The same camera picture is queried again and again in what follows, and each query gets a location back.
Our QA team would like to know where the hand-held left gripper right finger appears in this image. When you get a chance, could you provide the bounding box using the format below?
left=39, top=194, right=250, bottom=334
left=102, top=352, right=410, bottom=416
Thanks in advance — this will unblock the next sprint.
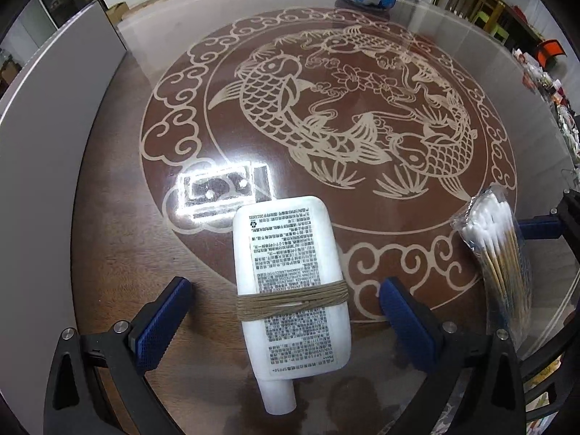
left=378, top=277, right=529, bottom=435

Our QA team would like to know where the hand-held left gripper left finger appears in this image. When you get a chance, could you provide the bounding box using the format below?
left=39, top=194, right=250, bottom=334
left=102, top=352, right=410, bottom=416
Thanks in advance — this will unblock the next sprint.
left=43, top=275, right=193, bottom=435

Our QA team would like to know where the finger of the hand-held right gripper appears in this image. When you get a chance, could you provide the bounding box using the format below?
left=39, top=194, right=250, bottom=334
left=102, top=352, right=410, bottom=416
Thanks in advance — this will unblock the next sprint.
left=521, top=276, right=580, bottom=424
left=518, top=188, right=580, bottom=248

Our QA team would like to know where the bag of cotton swabs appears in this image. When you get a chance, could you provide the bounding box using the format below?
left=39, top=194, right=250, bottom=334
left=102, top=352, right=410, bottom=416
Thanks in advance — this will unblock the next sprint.
left=451, top=186, right=533, bottom=354

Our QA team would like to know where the white bottle with twine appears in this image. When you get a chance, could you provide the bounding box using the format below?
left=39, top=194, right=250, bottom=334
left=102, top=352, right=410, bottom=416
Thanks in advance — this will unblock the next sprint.
left=232, top=196, right=353, bottom=416

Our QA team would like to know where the cluttered pile of goods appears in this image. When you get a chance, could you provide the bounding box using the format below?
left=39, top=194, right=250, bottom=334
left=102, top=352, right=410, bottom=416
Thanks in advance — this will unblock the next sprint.
left=521, top=50, right=580, bottom=164

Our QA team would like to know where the orange red basket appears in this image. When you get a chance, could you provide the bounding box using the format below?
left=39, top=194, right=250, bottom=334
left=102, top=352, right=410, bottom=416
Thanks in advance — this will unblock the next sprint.
left=537, top=40, right=567, bottom=66

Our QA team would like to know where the green stool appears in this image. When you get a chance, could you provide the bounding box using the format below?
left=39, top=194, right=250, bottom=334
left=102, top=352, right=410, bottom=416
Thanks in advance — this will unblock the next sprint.
left=476, top=13, right=510, bottom=41

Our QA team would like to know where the grey partition panel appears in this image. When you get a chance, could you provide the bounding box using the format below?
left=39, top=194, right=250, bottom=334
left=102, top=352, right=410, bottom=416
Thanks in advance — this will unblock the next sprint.
left=0, top=0, right=130, bottom=372

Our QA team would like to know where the brown cardboard box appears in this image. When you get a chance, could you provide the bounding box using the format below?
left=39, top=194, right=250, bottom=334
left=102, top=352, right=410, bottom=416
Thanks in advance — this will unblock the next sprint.
left=109, top=0, right=175, bottom=12

